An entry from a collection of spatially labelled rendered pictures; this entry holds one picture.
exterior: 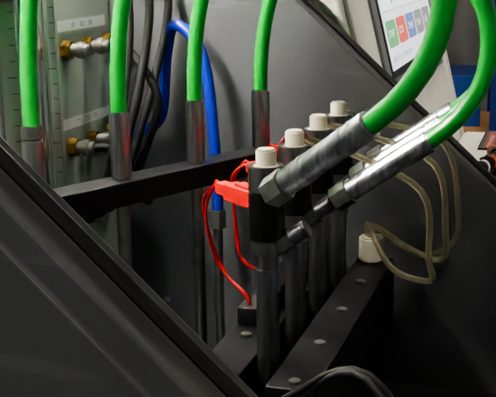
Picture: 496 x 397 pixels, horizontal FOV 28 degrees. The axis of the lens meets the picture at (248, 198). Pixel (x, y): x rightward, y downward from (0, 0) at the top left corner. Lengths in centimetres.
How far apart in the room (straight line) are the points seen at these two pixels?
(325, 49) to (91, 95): 26
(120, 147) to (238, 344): 20
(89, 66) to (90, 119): 6
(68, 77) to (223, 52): 17
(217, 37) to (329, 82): 13
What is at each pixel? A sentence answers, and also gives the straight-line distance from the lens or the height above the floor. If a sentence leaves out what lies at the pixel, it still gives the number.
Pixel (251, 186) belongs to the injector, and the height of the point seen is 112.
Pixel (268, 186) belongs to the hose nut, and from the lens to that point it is 64.
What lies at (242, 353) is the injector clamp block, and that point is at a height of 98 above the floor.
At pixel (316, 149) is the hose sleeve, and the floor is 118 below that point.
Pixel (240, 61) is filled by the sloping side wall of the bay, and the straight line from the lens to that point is 107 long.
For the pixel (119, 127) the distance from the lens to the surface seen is 87.
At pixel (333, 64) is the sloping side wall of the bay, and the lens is 104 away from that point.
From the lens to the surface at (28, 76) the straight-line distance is 81.
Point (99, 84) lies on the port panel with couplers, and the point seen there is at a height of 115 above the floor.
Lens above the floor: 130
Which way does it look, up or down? 14 degrees down
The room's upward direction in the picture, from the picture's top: 1 degrees counter-clockwise
